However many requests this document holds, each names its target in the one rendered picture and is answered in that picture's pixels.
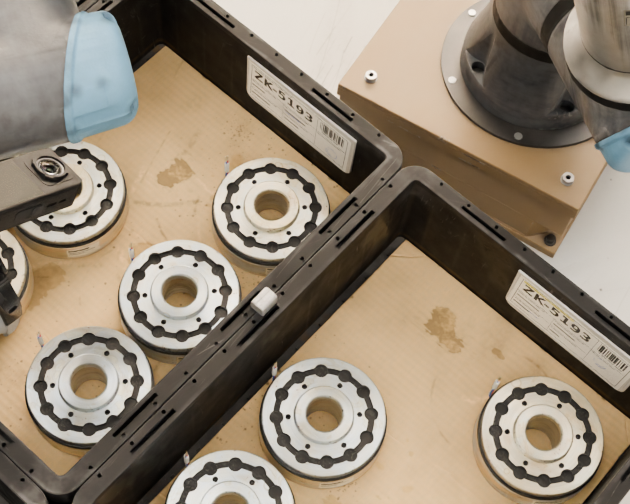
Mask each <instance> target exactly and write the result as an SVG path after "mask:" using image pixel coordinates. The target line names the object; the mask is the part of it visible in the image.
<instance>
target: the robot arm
mask: <svg viewBox="0 0 630 504"><path fill-rule="evenodd" d="M460 65H461V71H462V75H463V79H464V81H465V83H466V85H467V87H468V89H469V91H470V92H471V94H472V95H473V96H474V98H475V99H476V100H477V101H478V102H479V103H480V104H481V105H482V106H483V107H484V108H485V109H487V110H488V111H489V112H490V113H492V114H493V115H495V116H497V117H498V118H500V119H502V120H504V121H506V122H508V123H511V124H514V125H517V126H520V127H524V128H529V129H536V130H555V129H562V128H566V127H570V126H573V125H576V124H578V123H580V122H582V121H584V122H585V124H586V126H587V128H588V129H589V131H590V133H591V135H592V137H593V139H594V141H595V143H596V144H595V145H594V146H595V148H596V149H597V150H600V152H601V153H602V155H603V157H604V158H605V160H606V162H607V163H608V165H609V166H610V167H611V168H613V169H614V170H616V171H619V172H624V173H630V0H491V1H490V2H489V3H488V4H487V5H486V7H485V8H484V9H483V10H482V11H481V12H480V13H479V14H478V15H477V17H476V18H475V19H474V20H473V22H472V23H471V25H470V27H469V29H468V31H467V33H466V36H465V39H464V43H463V47H462V51H461V57H460ZM137 111H138V94H137V88H136V83H135V79H134V74H133V70H132V66H131V63H130V59H129V55H128V52H127V49H126V45H125V42H124V39H123V36H122V33H121V30H120V28H119V26H118V25H117V22H116V20H115V18H114V16H113V15H112V14H110V13H109V12H106V11H96V12H91V13H87V12H85V11H81V12H79V9H78V6H77V4H76V1H75V0H0V160H3V159H7V158H10V159H7V160H4V161H1V162H0V232H2V231H5V230H7V229H10V228H13V227H15V226H18V225H21V224H23V223H26V222H29V221H32V220H34V219H37V218H40V217H42V216H45V215H48V214H50V213H53V212H56V211H58V210H61V209H64V208H67V207H69V206H72V205H73V202H74V200H75V197H76V195H77V192H78V190H79V187H80V185H81V183H82V179H81V178H80V177H79V176H78V175H77V174H76V173H75V172H74V171H73V170H72V169H71V168H70V167H69V166H68V165H67V164H66V163H65V162H64V161H63V160H62V159H61V158H60V157H59V156H58V155H57V154H56V153H55V152H54V151H53V150H52V149H50V148H49V147H53V146H57V145H60V144H64V143H68V142H71V143H72V144H75V143H79V142H81V141H82V140H83V138H86V137H89V136H92V135H95V134H98V133H102V132H105V131H108V130H111V129H114V128H118V127H121V126H124V125H127V124H128V123H130V122H131V121H132V120H133V119H134V118H135V116H136V114H137ZM22 154H23V155H22ZM18 155H20V156H18ZM15 156H16V157H15ZM11 157H13V158H11ZM7 273H8V271H7V269H6V267H5V265H4V263H3V261H2V259H1V257H0V333H2V334H3V335H4V336H8V335H10V334H11V333H12V332H14V331H15V330H16V328H17V326H18V324H19V321H20V317H21V316H22V305H21V302H20V300H19V298H18V296H17V294H16V292H15V290H14V289H13V287H12V285H11V283H10V281H9V279H8V277H7V276H6V275H5V274H7Z"/></svg>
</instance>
